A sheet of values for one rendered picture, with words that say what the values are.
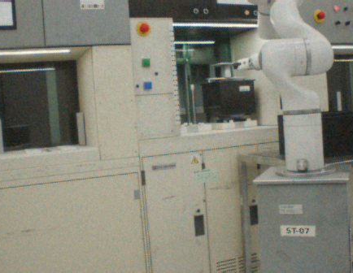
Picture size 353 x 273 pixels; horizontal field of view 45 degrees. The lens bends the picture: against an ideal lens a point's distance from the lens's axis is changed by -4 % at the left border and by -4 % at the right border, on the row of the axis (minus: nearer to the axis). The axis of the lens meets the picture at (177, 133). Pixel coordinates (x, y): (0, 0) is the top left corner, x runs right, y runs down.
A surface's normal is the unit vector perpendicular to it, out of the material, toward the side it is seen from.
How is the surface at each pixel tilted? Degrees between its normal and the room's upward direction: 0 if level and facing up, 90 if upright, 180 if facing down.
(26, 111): 90
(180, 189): 90
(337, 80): 90
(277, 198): 90
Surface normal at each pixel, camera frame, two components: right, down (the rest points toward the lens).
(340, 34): 0.37, 0.02
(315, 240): -0.39, 0.07
